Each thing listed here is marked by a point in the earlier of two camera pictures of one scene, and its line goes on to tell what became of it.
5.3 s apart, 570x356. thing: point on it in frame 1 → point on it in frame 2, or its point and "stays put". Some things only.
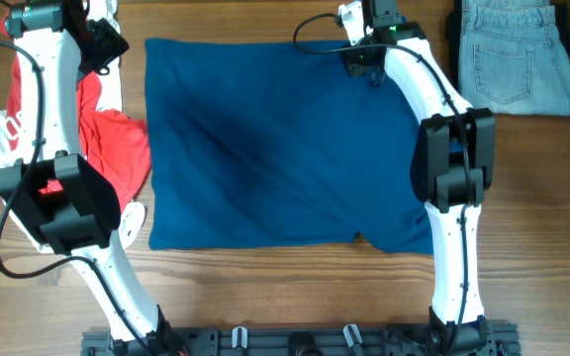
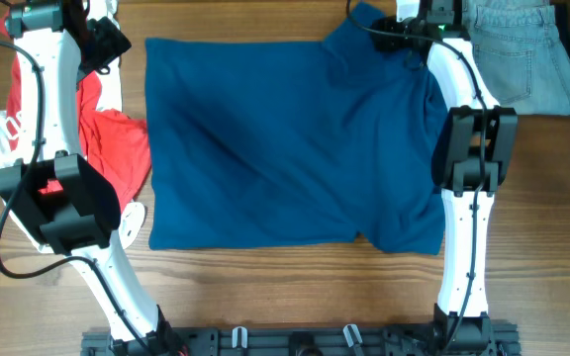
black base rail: [307, 341] stays put
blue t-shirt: [255, 143] stays put
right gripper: [352, 66] → [384, 34]
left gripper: [110, 42] stays put
